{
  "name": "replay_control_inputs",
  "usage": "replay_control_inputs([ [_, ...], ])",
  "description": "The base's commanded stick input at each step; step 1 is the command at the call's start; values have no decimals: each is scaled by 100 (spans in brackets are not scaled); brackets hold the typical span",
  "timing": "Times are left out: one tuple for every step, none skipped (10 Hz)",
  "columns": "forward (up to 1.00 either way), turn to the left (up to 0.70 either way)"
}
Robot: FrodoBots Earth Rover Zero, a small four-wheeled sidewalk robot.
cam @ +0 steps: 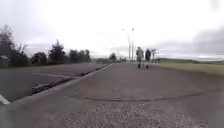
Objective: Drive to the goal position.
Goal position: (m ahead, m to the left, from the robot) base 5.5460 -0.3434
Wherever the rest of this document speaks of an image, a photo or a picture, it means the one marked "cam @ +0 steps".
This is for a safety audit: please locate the person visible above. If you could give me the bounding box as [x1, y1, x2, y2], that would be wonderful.
[144, 48, 152, 70]
[135, 46, 145, 69]

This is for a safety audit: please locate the dark kerb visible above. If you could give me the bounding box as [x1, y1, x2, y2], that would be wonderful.
[30, 63, 115, 95]

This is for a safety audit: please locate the grass field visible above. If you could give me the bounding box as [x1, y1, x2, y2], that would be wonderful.
[154, 61, 224, 78]

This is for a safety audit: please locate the row of dark trees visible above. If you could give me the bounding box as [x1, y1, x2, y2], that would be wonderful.
[0, 24, 92, 68]

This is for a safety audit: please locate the grey asphalt parking area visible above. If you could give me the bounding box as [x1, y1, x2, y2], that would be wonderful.
[0, 61, 113, 103]

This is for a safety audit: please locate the street lamp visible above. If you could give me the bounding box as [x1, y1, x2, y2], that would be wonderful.
[130, 27, 136, 63]
[121, 28, 132, 62]

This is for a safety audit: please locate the single dark tree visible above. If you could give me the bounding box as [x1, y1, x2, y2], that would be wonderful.
[108, 52, 118, 63]

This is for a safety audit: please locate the grey asphalt path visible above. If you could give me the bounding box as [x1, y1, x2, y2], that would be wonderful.
[0, 62, 224, 128]

